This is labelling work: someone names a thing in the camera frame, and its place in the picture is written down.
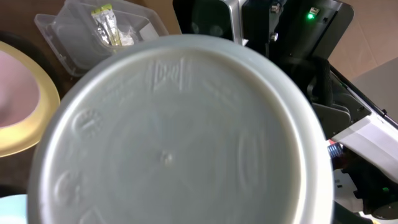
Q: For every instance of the green snack wrapper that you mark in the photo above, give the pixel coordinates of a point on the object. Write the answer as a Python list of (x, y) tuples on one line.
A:
[(106, 25)]

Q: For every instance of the clear plastic bin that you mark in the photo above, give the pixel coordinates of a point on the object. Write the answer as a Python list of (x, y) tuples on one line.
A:
[(73, 37)]

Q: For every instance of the light blue bowl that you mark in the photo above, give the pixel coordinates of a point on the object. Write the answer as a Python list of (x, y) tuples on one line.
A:
[(14, 209)]

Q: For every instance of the pink bowl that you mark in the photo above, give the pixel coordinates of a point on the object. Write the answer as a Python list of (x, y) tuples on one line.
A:
[(19, 91)]

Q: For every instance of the white plastic cup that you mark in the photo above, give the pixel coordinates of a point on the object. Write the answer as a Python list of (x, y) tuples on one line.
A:
[(183, 129)]

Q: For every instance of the white paper napkin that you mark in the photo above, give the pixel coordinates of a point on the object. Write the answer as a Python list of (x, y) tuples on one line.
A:
[(127, 36)]

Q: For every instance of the yellow round plate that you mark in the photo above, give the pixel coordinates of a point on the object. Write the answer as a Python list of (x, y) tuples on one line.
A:
[(27, 133)]

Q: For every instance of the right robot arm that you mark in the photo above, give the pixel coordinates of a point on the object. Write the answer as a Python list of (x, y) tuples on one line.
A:
[(299, 37)]

